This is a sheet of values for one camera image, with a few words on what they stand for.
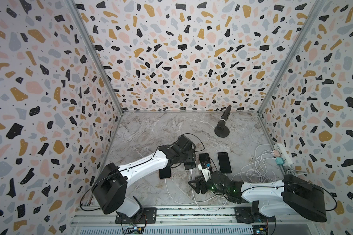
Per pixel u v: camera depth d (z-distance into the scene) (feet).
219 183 2.02
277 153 3.18
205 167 2.36
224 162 3.04
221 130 3.54
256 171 2.95
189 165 2.40
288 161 3.03
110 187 1.37
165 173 2.87
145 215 2.39
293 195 1.42
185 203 2.56
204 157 3.11
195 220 2.40
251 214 2.16
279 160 3.08
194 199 2.56
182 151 2.07
